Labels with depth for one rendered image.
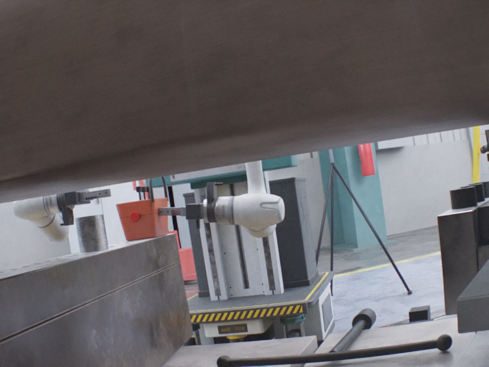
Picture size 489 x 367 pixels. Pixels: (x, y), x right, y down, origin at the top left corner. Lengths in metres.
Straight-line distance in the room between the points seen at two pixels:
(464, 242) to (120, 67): 0.75
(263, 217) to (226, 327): 0.84
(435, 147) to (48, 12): 8.76
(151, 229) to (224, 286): 1.02
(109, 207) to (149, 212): 5.69
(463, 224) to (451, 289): 0.14
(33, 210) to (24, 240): 6.14
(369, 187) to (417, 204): 1.64
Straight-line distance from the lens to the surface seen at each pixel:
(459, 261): 1.30
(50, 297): 1.24
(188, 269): 6.83
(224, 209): 2.05
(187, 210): 2.05
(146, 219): 2.08
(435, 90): 0.77
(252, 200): 2.03
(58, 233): 2.36
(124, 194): 7.77
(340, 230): 8.72
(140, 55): 0.93
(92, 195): 2.16
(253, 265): 3.04
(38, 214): 2.24
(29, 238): 8.36
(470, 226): 1.28
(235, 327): 2.75
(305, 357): 1.66
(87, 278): 1.44
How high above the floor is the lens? 0.76
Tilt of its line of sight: 1 degrees up
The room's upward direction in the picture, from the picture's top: 8 degrees counter-clockwise
